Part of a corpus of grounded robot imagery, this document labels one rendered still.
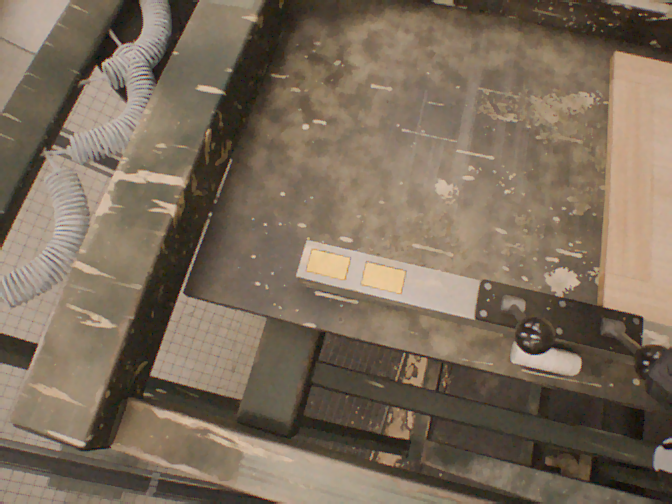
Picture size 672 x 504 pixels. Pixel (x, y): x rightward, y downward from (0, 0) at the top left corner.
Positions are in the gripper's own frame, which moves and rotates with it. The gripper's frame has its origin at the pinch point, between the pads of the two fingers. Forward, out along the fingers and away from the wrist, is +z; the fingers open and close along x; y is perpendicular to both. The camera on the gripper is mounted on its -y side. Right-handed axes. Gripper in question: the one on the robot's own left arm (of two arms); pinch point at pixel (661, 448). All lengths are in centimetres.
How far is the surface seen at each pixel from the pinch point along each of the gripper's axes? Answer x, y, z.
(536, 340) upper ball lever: -3.2, -14.6, -2.0
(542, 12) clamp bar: 39, -51, 12
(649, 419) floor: 60, 45, 141
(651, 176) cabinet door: 31.1, -20.3, 13.5
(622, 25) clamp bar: 48, -41, 12
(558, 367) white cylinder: 1.3, -9.6, 11.5
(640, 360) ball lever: 4.0, -7.0, -0.3
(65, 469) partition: -153, -78, 161
